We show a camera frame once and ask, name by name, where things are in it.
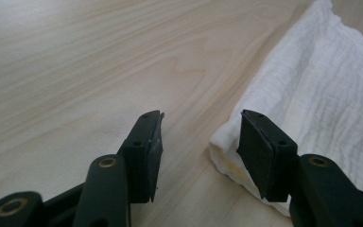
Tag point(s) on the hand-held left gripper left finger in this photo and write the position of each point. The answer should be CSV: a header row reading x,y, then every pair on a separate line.
x,y
145,157

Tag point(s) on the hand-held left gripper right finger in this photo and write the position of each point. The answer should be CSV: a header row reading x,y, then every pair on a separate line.
x,y
264,157

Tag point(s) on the white cloth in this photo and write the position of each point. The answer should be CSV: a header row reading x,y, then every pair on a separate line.
x,y
321,104

